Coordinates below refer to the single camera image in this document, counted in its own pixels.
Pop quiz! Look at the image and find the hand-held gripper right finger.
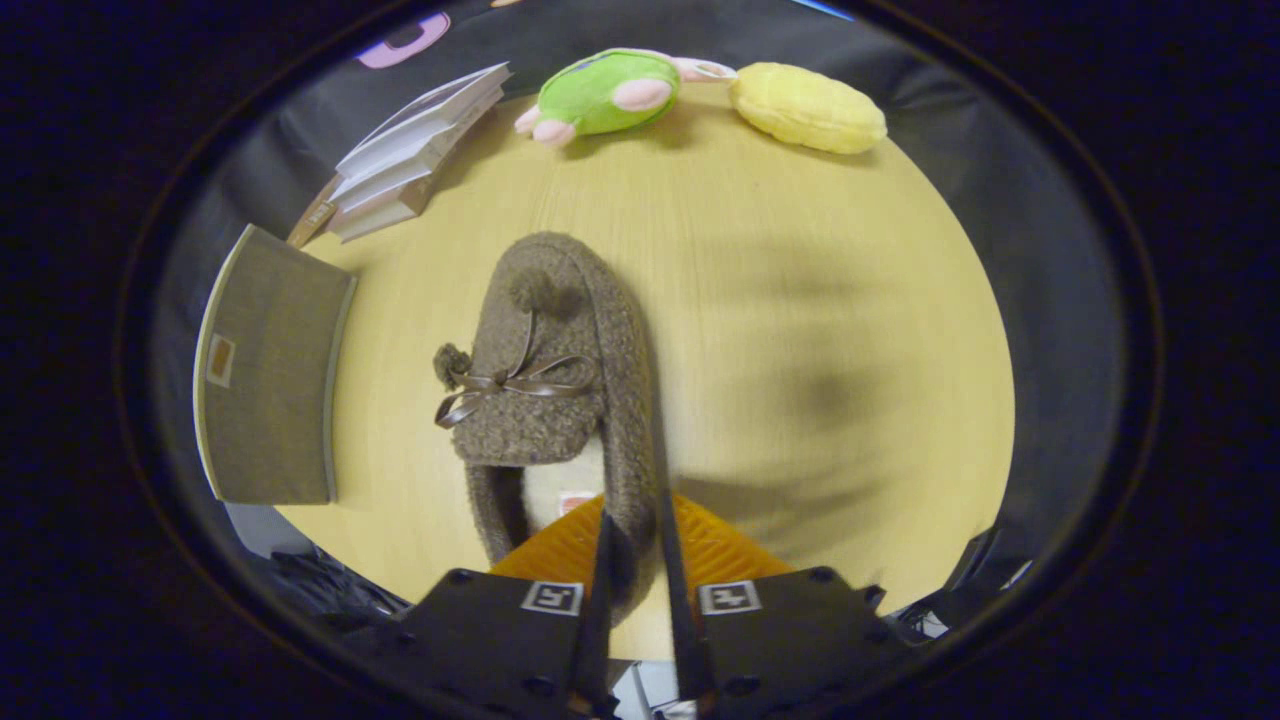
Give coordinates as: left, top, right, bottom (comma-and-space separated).
655, 480, 921, 720

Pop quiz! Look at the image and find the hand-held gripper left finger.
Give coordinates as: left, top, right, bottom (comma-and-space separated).
400, 495, 616, 720

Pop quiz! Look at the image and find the grey fabric storage box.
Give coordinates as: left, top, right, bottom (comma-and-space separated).
193, 224, 358, 506

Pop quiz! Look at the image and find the brown fuzzy slipper shoe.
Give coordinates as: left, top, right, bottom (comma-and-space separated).
433, 232, 661, 626

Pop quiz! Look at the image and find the beige spine book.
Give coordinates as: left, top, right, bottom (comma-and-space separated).
330, 172, 436, 244

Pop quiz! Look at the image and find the plain white book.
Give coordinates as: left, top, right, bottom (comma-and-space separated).
328, 100, 501, 208

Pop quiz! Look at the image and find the yellow plush cushion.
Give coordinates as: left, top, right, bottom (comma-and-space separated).
728, 62, 888, 155

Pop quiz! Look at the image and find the green plush toy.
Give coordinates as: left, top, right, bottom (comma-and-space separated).
514, 48, 738, 150

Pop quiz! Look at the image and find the black cable bundle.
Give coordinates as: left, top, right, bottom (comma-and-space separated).
245, 545, 411, 626

